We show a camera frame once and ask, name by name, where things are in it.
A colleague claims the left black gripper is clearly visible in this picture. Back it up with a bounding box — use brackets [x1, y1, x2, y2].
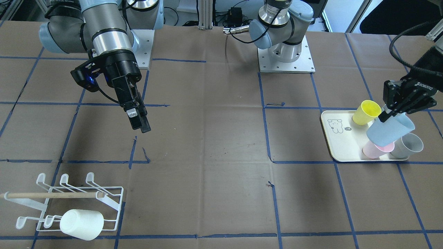
[378, 47, 443, 122]

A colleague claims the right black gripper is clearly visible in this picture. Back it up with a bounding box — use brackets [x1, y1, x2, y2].
[104, 52, 151, 133]

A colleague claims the light blue cup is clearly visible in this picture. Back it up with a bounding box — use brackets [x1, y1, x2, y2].
[367, 114, 416, 147]

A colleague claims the white ikea cup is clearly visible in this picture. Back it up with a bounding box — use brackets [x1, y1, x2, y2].
[60, 209, 104, 241]

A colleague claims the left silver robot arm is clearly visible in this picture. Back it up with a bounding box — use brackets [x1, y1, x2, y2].
[249, 0, 442, 122]

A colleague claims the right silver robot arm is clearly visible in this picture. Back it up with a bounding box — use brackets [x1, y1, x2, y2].
[38, 0, 164, 133]

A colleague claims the grey cup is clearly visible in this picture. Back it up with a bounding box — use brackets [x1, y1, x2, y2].
[391, 133, 424, 158]

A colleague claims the yellow cup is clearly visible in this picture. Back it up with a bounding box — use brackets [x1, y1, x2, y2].
[352, 100, 382, 126]

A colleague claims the pink cup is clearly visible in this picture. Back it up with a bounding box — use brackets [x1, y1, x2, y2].
[362, 141, 395, 159]

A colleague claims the beige serving tray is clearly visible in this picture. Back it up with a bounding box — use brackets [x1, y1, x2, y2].
[320, 110, 409, 162]

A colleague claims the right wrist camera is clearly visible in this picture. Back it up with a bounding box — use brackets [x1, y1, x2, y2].
[71, 57, 104, 92]

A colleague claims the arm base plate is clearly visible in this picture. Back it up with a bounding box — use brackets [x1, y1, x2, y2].
[257, 36, 316, 74]
[132, 29, 155, 70]

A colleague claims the white wire cup rack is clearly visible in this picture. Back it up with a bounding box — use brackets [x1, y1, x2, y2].
[1, 172, 125, 234]

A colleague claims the aluminium frame post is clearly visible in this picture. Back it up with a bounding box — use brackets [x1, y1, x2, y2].
[196, 0, 215, 30]

